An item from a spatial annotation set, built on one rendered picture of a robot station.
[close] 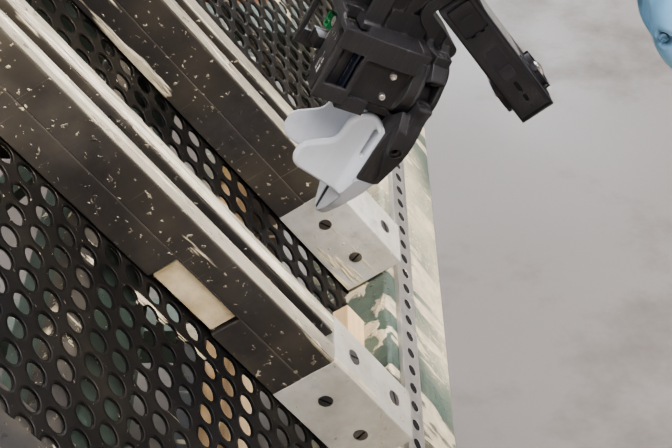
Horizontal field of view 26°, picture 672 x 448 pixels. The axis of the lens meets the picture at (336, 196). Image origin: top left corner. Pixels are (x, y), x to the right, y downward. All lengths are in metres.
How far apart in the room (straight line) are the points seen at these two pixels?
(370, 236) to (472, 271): 1.47
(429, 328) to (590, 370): 1.22
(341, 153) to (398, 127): 0.05
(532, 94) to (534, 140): 2.41
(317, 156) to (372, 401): 0.42
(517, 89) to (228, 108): 0.53
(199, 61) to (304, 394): 0.34
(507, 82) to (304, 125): 0.14
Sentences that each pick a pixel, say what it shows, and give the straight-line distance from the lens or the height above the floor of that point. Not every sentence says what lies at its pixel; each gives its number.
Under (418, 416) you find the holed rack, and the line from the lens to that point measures 1.46.
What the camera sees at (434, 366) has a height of 0.84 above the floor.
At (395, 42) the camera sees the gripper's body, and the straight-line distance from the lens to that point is 0.91.
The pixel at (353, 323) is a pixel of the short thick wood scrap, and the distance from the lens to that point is 1.52.
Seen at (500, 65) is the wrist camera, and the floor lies 1.42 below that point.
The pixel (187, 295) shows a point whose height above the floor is 1.10.
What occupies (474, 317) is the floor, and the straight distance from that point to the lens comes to 2.89.
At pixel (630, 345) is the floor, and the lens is 2.88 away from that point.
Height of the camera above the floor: 1.93
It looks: 37 degrees down
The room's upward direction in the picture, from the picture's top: straight up
